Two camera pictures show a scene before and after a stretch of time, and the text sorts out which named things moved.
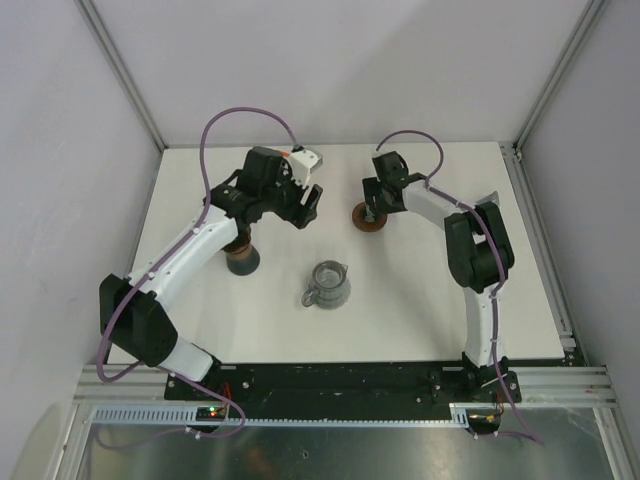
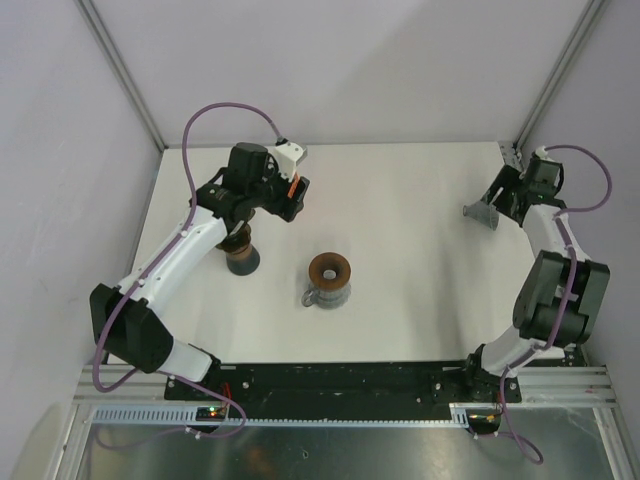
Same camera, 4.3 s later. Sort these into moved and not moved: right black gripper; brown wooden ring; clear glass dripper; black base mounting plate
Moved: brown wooden ring; right black gripper
Not moved: clear glass dripper; black base mounting plate
